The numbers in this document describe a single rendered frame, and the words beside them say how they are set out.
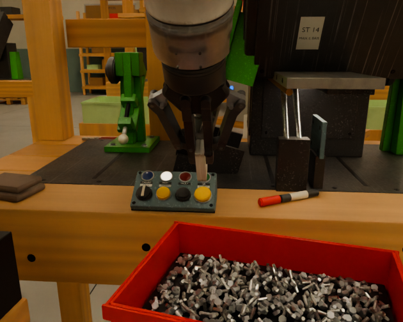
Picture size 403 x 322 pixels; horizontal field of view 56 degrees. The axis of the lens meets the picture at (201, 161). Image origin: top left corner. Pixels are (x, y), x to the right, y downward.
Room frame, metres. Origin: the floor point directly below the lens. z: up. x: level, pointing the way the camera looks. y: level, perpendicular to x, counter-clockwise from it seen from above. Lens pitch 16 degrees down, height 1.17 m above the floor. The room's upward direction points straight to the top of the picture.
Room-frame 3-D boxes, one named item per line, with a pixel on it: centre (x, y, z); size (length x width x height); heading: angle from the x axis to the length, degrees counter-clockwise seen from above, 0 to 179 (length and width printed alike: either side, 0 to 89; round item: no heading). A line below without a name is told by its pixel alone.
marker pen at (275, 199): (0.66, -0.17, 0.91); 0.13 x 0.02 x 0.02; 113
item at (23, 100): (9.23, 4.39, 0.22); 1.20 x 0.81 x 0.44; 176
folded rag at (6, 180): (0.70, 0.38, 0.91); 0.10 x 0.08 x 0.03; 72
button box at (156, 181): (0.65, 0.05, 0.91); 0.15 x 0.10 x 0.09; 85
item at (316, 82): (0.83, -0.24, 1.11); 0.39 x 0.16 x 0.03; 175
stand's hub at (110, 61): (1.09, 0.25, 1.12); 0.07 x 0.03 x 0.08; 175
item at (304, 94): (1.06, -0.29, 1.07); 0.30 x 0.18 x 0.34; 85
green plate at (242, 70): (0.88, -0.09, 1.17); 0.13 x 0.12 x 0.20; 85
